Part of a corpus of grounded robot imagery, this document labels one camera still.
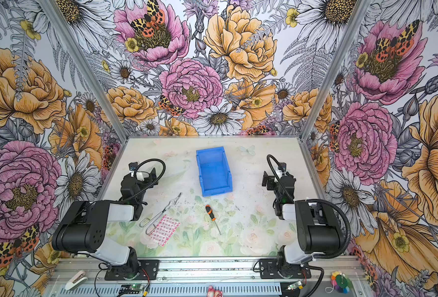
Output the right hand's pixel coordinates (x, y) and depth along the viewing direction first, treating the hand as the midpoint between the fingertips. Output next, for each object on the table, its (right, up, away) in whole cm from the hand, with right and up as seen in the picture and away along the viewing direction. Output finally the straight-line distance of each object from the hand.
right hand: (274, 176), depth 94 cm
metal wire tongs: (-61, -21, -7) cm, 64 cm away
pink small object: (-29, -38, -27) cm, 55 cm away
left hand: (-64, +1, -1) cm, 64 cm away
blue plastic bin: (-30, -2, +10) cm, 32 cm away
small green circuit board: (-59, -39, -24) cm, 75 cm away
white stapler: (-79, -36, -24) cm, 90 cm away
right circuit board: (+2, -39, -22) cm, 45 cm away
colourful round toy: (+19, -37, -23) cm, 48 cm away
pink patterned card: (-52, -23, -9) cm, 57 cm away
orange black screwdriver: (-32, -15, -5) cm, 36 cm away
